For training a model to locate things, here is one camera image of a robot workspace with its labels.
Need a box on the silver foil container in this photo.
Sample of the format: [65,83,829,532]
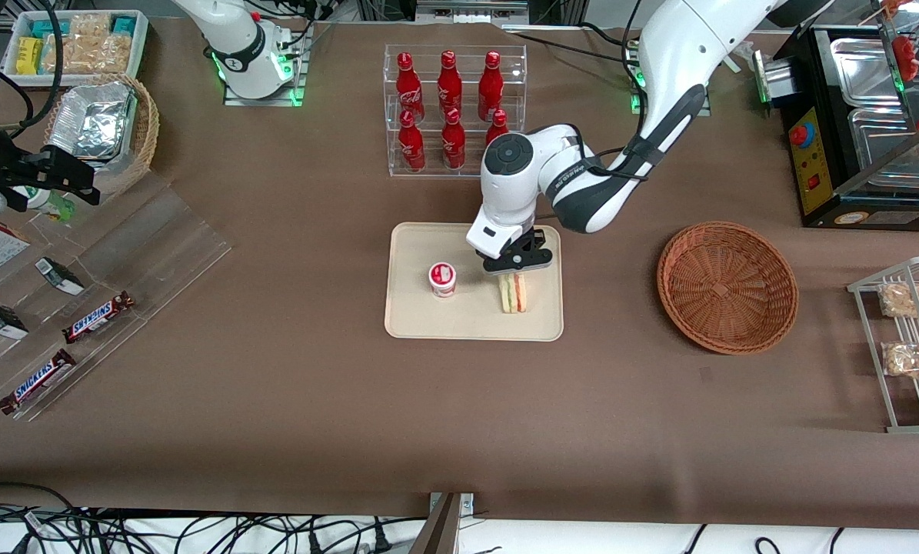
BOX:
[47,81,138,161]

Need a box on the clear acrylic stepped display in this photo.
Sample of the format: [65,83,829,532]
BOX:
[0,165,235,422]

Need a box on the round brown wicker basket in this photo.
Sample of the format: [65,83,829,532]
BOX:
[656,221,800,355]

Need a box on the beige plastic tray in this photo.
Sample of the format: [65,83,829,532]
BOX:
[384,222,564,342]

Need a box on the red white yogurt cup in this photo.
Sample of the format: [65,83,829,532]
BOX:
[428,262,458,299]

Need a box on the green white plastic bottle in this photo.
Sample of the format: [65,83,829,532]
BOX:
[12,187,77,222]

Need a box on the grey wire rack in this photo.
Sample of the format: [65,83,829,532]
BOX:
[846,256,919,434]

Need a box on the aluminium frame profile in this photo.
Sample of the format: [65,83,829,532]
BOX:
[413,0,531,28]

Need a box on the light tan wicker basket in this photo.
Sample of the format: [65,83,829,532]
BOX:
[42,73,160,198]

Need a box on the clear acrylic bottle rack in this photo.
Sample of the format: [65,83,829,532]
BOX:
[383,44,528,179]

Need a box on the Snickers chocolate bar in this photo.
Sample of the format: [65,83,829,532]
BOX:
[62,290,135,345]
[0,349,78,416]

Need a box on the black food warmer appliance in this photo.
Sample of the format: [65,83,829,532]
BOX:
[773,23,919,230]

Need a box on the black looped cable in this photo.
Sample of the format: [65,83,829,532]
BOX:
[0,0,65,141]

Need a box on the white plastic bin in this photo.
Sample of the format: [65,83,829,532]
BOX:
[2,9,150,88]

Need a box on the yellow snack pack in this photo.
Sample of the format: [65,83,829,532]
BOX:
[15,37,45,76]

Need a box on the brown table cover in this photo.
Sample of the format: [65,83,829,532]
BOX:
[0,15,919,532]

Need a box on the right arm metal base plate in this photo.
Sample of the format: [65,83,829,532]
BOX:
[222,27,308,108]

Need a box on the clear bag of snacks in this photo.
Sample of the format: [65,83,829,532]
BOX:
[881,342,919,379]
[878,282,919,319]

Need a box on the white plastic wrapper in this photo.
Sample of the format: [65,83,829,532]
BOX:
[724,40,761,75]

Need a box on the steel warmer pan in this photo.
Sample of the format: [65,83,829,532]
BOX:
[847,108,919,172]
[828,35,903,108]

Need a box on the triangular sandwich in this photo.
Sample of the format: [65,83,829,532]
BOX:
[498,272,528,315]

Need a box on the small black carton box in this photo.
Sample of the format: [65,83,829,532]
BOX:
[35,257,85,296]
[0,300,29,341]

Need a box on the clear bag of crackers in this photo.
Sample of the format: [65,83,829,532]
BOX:
[44,35,102,75]
[69,14,113,39]
[99,32,133,72]

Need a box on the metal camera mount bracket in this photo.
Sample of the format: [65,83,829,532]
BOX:
[409,491,475,554]

